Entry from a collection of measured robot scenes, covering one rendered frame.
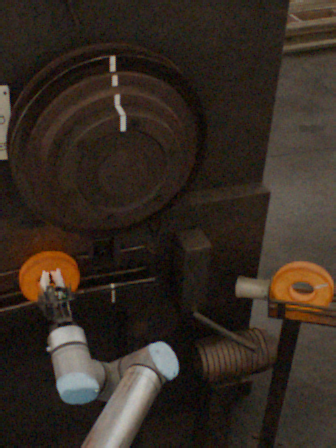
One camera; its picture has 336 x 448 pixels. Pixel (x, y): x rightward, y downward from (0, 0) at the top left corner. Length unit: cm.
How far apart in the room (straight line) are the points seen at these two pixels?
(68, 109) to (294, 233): 200
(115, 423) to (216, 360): 58
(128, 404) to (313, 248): 194
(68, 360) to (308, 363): 131
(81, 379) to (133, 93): 64
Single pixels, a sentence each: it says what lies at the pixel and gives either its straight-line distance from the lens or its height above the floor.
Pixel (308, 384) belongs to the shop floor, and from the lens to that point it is 272.
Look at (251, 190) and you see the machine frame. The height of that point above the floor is 87.
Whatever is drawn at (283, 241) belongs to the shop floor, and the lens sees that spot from 335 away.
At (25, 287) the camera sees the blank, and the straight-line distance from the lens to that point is 189.
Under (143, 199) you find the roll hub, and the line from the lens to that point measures 168.
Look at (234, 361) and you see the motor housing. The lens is 204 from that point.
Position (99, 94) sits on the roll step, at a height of 128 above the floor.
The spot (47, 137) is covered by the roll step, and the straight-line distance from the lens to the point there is 160.
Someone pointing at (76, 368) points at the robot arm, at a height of 74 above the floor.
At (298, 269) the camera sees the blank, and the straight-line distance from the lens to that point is 193.
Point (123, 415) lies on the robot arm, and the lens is 153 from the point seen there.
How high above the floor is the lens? 196
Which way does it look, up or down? 39 degrees down
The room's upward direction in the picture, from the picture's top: 1 degrees clockwise
